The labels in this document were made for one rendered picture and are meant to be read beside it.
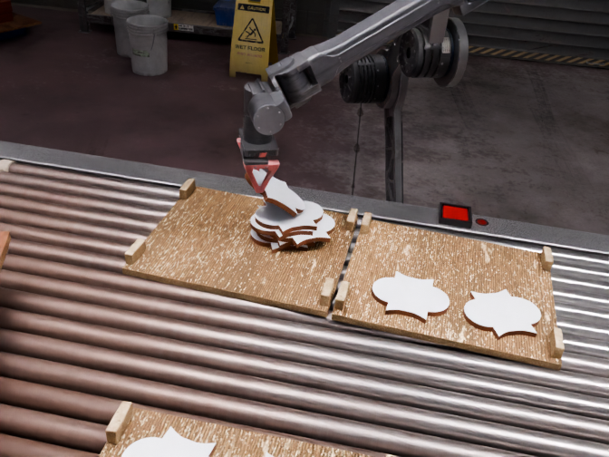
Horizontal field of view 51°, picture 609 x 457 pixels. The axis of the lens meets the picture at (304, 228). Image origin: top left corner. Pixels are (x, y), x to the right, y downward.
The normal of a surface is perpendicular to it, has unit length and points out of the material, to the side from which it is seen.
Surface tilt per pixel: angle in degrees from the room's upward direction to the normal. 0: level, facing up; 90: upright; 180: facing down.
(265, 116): 90
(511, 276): 0
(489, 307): 0
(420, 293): 0
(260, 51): 77
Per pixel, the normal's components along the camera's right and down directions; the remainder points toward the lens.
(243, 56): -0.17, 0.40
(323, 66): 0.29, 0.52
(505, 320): 0.07, -0.84
